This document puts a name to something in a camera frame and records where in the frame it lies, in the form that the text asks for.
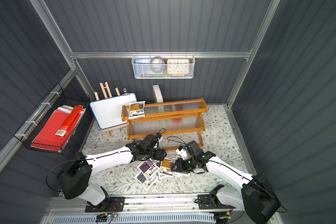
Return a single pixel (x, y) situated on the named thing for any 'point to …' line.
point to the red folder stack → (45, 138)
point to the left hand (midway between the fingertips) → (163, 154)
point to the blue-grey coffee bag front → (146, 183)
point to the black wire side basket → (59, 97)
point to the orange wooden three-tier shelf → (179, 122)
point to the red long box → (62, 131)
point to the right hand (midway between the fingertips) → (174, 171)
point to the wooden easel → (103, 91)
